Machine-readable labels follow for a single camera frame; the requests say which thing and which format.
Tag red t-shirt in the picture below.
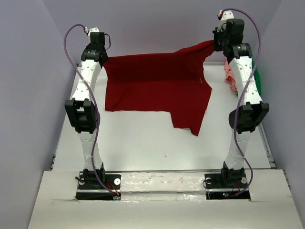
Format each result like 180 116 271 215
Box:
104 40 214 136

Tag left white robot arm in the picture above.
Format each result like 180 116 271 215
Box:
64 28 108 189

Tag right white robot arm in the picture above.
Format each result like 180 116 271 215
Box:
209 18 269 188

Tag pink t-shirt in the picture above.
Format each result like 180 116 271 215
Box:
224 61 238 93

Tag green t-shirt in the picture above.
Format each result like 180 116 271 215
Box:
253 68 262 95

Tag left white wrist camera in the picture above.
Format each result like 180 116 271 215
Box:
83 27 100 37

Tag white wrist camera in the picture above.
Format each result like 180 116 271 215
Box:
217 10 234 21
83 27 100 37

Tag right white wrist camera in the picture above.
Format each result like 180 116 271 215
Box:
217 10 234 21

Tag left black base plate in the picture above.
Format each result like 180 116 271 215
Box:
75 172 122 201

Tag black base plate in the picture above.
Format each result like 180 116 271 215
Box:
203 173 251 200
75 172 122 201

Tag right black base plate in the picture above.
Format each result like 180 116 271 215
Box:
203 173 251 200

